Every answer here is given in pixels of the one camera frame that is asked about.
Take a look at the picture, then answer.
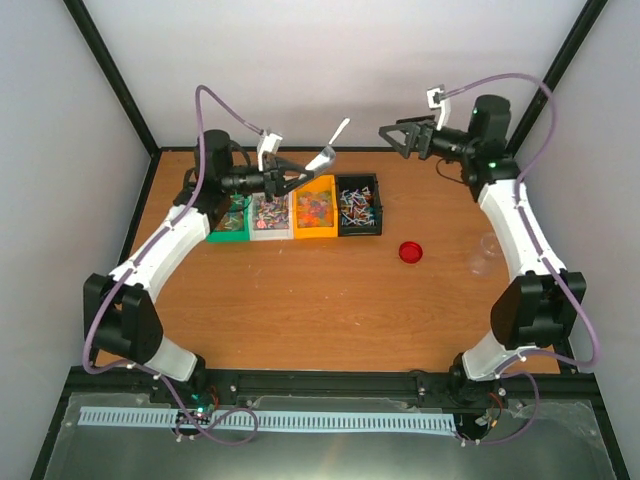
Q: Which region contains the orange candy bin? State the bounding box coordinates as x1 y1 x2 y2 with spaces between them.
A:
292 175 339 240

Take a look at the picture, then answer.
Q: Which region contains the black candy bin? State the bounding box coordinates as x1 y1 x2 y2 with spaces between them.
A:
335 173 383 237

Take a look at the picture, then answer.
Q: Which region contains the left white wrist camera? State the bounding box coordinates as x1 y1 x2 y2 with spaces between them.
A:
256 129 283 171

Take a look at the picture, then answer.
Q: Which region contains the green candy bin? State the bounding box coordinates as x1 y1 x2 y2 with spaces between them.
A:
207 195 251 243

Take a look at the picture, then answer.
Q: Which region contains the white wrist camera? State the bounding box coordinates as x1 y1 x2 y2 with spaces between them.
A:
426 85 451 131
256 129 283 171

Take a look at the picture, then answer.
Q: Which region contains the light blue cable duct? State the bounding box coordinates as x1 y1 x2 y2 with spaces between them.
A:
77 406 455 436

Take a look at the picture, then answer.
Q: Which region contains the white candy bin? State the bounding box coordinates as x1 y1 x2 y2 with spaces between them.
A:
248 193 294 241

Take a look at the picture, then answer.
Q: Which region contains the clear plastic jar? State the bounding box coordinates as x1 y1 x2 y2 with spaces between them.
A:
469 233 502 276

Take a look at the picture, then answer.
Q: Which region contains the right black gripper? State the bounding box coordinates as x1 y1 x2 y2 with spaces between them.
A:
377 115 475 163

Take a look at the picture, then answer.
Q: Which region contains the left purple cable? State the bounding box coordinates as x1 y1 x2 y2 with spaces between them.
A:
81 84 271 446

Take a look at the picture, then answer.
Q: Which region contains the black frame post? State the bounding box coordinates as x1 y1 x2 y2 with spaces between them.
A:
63 0 160 157
508 0 608 155

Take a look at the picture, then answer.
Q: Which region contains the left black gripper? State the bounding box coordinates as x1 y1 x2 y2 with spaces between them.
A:
223 156 316 204

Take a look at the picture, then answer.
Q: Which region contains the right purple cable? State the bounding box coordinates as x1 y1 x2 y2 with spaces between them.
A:
442 72 602 447

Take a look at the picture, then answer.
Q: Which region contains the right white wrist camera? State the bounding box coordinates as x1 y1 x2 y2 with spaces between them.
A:
426 85 451 131

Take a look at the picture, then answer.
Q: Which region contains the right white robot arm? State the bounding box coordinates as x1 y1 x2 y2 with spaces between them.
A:
379 87 586 405

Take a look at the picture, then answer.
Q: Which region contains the left black frame post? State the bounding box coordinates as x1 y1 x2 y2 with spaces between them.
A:
63 0 160 157

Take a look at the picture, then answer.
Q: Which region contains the right black frame post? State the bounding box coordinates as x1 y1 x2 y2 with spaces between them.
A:
508 0 608 155

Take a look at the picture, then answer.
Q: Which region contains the purple cable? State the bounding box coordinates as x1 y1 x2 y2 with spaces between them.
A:
442 72 602 447
81 84 271 446

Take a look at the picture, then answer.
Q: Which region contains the metal scoop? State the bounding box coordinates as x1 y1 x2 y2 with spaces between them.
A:
305 117 351 176

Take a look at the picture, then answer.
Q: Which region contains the red jar lid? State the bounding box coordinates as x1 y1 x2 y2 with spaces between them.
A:
398 241 423 264

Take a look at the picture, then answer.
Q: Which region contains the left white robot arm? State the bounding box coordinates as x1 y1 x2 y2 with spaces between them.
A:
82 130 335 403

